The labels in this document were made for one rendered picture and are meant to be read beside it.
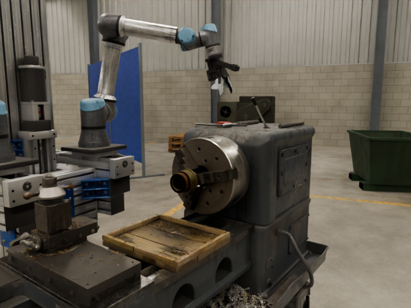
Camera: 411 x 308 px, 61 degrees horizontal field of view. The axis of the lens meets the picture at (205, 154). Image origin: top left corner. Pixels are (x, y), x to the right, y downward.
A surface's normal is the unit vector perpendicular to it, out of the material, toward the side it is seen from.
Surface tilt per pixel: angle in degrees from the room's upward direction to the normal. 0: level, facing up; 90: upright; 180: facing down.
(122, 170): 90
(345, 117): 90
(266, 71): 90
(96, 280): 0
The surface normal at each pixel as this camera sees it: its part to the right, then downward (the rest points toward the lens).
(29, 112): -0.49, 0.14
